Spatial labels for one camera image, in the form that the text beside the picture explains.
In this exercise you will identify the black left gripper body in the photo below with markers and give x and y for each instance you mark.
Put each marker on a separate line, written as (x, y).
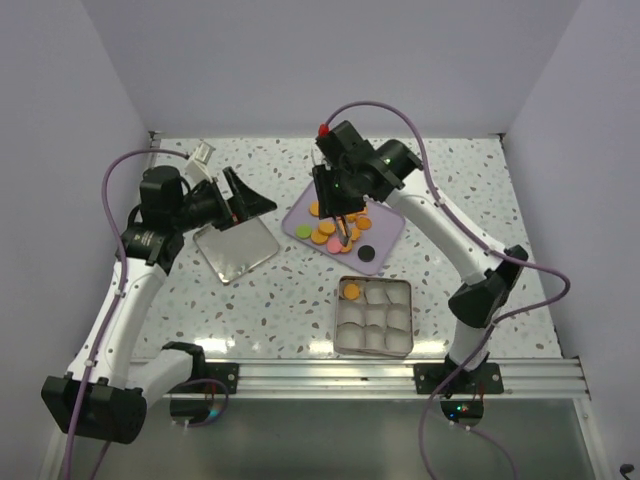
(208, 206)

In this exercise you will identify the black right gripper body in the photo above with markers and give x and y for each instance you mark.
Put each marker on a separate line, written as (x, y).
(337, 193)

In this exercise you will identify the orange flower cookie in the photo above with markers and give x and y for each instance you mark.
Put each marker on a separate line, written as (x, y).
(351, 291)

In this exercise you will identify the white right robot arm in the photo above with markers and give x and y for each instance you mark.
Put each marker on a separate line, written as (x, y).
(487, 280)

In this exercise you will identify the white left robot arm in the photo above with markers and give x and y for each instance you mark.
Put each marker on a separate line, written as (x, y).
(98, 397)

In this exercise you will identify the orange fish cookie right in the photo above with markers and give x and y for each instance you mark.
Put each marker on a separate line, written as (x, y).
(352, 218)

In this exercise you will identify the pink round cookie lower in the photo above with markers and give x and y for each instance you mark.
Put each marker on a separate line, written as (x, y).
(334, 246)

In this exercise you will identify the orange round cookie middle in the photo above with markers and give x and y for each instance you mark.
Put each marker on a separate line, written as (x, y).
(326, 228)

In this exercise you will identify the orange round cookie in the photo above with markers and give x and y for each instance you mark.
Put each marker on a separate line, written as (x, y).
(314, 209)
(318, 237)
(326, 228)

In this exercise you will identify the brown chip cookie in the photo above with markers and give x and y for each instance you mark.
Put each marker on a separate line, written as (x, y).
(363, 223)

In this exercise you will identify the orange round cookie lower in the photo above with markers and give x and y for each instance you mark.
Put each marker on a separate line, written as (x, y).
(318, 237)

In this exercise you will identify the lilac plastic tray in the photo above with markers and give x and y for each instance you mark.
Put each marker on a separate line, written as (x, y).
(387, 227)

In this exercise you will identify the black sandwich cookie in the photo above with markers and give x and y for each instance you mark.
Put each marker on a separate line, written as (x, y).
(366, 253)

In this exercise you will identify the orange round cookie top left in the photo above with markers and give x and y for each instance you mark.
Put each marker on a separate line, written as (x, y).
(314, 209)

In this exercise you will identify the green round cookie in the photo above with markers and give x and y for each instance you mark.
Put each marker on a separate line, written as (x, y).
(303, 231)

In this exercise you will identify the silver tin lid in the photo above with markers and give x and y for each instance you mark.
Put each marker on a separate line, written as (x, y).
(236, 251)

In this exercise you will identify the square cookie tin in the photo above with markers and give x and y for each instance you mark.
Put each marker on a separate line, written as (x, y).
(379, 323)

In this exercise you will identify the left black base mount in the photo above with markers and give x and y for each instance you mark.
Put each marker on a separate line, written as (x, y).
(218, 378)

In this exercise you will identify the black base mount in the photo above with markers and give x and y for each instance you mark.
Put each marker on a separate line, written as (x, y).
(218, 378)
(457, 380)

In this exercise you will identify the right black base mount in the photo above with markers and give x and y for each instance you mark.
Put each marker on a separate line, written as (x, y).
(457, 380)

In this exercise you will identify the aluminium mounting rail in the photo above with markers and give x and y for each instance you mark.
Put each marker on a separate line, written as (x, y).
(369, 379)

